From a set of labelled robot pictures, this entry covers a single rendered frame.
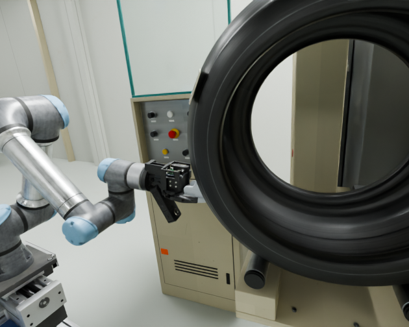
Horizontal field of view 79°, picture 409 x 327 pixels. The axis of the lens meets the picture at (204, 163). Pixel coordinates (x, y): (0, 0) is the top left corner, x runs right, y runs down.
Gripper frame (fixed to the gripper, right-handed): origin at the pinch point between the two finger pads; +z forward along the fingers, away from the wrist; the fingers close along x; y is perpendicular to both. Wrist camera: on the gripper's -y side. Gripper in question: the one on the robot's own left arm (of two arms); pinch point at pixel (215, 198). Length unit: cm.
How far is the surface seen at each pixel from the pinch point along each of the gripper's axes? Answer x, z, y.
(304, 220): 12.1, 22.5, -7.6
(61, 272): 50, -138, -120
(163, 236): 55, -48, -62
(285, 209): 13.3, 17.3, -6.0
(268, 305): -12.1, 17.0, -15.8
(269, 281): -7.5, 16.3, -13.8
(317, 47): 24.8, 18.4, 37.7
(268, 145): 256, -16, -51
